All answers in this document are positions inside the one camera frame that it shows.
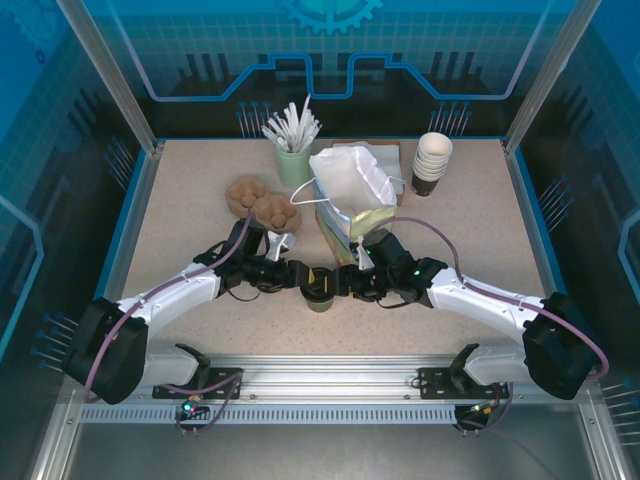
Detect stack of paper cups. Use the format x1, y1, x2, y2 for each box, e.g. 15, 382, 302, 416
411, 132, 454, 197

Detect white napkins on brown box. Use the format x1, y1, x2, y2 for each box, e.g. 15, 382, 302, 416
332, 141, 406, 207

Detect aluminium mounting rail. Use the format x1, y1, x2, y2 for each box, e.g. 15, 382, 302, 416
64, 353, 599, 401

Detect white wrapped straw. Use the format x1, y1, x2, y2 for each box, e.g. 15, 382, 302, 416
261, 127, 289, 152
283, 103, 300, 151
268, 116, 292, 150
301, 119, 323, 150
294, 93, 312, 151

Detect green white paper bag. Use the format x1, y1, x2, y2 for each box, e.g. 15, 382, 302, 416
289, 145, 405, 269

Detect brown pulp cup carrier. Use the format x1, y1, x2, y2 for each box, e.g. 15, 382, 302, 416
252, 194, 303, 235
223, 176, 271, 217

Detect paper coffee cup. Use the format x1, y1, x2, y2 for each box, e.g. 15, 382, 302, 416
301, 279, 336, 314

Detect green straw holder cup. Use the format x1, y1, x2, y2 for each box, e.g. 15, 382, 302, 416
277, 142, 315, 191

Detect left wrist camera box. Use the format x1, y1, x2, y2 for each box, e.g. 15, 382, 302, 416
263, 230, 297, 262

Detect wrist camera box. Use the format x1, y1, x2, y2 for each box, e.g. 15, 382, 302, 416
263, 230, 297, 262
348, 235, 371, 272

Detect slotted grey cable duct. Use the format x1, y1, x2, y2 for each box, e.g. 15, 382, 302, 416
79, 404, 459, 426

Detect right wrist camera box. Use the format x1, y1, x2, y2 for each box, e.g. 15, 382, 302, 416
348, 235, 371, 272

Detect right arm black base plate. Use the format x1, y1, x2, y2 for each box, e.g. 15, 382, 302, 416
417, 367, 509, 400

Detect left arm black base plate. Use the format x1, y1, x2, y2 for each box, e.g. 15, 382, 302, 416
152, 367, 244, 400

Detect black cup lid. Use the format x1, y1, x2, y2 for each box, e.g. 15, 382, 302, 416
301, 279, 335, 304

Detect aluminium frame post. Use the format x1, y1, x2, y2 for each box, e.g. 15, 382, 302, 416
54, 0, 166, 156
502, 0, 604, 156

